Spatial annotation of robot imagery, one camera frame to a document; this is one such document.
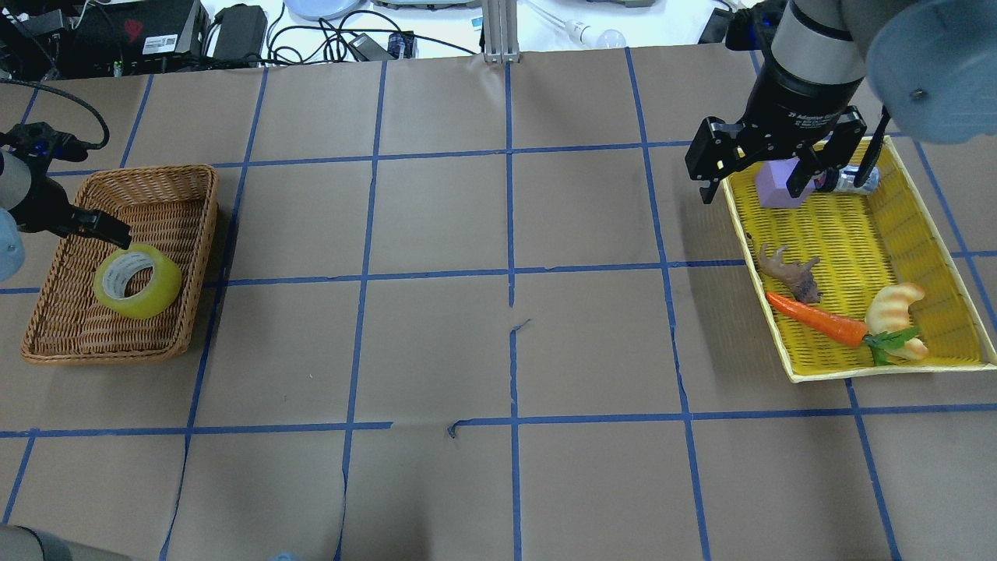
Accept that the yellow plastic basket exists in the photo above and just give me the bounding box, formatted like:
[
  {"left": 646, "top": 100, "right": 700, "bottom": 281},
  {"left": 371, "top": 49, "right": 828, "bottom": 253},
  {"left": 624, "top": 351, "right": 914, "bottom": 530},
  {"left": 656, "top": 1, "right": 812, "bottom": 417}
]
[{"left": 720, "top": 137, "right": 995, "bottom": 383}]

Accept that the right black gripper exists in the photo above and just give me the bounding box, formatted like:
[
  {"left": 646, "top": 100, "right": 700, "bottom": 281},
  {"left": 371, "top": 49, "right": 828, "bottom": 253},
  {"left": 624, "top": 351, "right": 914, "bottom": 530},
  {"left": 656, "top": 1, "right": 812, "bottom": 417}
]
[{"left": 685, "top": 59, "right": 868, "bottom": 205}]

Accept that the orange toy carrot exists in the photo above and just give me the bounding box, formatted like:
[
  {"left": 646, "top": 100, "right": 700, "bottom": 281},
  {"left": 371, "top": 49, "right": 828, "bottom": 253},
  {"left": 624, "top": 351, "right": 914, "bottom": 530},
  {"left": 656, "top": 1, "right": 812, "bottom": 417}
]
[{"left": 765, "top": 291, "right": 869, "bottom": 348}]

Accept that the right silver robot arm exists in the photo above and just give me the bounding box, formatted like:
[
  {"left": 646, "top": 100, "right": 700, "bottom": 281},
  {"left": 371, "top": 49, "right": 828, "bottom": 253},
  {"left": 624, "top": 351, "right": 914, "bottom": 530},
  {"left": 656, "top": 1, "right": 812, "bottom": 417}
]
[{"left": 685, "top": 1, "right": 996, "bottom": 203}]

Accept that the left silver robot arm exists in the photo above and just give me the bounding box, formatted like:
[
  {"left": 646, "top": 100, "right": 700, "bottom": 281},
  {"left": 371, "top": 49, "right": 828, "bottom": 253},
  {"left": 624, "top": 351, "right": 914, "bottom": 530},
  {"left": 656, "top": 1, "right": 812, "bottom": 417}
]
[{"left": 1, "top": 150, "right": 132, "bottom": 560}]

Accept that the black computer box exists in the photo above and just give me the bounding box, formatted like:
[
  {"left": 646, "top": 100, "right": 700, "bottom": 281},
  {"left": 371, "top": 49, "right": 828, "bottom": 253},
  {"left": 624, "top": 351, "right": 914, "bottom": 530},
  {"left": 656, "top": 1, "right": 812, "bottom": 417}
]
[{"left": 0, "top": 0, "right": 210, "bottom": 80}]

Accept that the white light bulb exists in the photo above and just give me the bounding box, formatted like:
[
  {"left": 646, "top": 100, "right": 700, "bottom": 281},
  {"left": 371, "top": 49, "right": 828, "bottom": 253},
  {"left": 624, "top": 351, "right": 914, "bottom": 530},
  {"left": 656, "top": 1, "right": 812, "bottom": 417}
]
[{"left": 562, "top": 20, "right": 628, "bottom": 49}]

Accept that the light blue plate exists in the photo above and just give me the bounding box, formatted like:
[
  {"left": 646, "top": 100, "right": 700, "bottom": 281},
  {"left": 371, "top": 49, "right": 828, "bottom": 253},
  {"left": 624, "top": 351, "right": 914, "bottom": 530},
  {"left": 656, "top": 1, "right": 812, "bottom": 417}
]
[{"left": 284, "top": 0, "right": 363, "bottom": 22}]

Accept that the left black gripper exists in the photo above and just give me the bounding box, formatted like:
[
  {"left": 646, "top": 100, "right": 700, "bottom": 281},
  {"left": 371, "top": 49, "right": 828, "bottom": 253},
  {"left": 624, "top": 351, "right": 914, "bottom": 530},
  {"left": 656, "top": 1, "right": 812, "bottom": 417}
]
[{"left": 14, "top": 175, "right": 132, "bottom": 251}]

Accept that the purple cube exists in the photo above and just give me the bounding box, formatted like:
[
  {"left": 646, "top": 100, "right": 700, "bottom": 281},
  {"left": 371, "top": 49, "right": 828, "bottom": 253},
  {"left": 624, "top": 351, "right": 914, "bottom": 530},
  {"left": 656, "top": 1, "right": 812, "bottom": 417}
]
[{"left": 754, "top": 157, "right": 816, "bottom": 209}]

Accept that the aluminium frame post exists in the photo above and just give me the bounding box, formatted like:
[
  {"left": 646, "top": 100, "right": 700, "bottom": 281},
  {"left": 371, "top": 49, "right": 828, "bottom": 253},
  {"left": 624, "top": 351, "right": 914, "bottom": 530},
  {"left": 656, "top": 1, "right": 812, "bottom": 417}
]
[{"left": 481, "top": 0, "right": 521, "bottom": 64}]

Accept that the brown toy lion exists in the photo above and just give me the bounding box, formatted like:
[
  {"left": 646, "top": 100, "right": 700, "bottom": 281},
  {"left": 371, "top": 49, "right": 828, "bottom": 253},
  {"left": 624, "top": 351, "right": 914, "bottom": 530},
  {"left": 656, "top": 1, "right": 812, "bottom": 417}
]
[{"left": 757, "top": 244, "right": 823, "bottom": 303}]

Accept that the black power adapter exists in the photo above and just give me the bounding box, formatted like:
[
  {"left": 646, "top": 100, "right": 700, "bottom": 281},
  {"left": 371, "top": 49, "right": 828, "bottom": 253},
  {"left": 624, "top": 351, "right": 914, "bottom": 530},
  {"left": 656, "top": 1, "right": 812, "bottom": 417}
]
[{"left": 210, "top": 4, "right": 267, "bottom": 68}]

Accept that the yellow toy banana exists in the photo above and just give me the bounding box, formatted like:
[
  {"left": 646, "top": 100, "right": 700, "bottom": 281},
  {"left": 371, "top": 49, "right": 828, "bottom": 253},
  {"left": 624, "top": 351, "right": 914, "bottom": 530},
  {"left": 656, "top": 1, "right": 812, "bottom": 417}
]
[{"left": 863, "top": 283, "right": 929, "bottom": 360}]

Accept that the brown wicker basket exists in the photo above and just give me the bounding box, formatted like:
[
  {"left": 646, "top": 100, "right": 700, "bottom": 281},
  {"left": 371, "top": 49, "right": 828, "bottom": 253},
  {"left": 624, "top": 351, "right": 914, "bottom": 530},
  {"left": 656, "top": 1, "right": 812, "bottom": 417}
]
[{"left": 20, "top": 164, "right": 220, "bottom": 365}]

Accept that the yellow tape roll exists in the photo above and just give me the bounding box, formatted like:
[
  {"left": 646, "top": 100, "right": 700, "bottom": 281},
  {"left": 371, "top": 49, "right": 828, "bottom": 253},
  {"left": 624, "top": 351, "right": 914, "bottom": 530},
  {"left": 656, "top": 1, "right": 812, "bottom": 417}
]
[{"left": 90, "top": 244, "right": 182, "bottom": 319}]

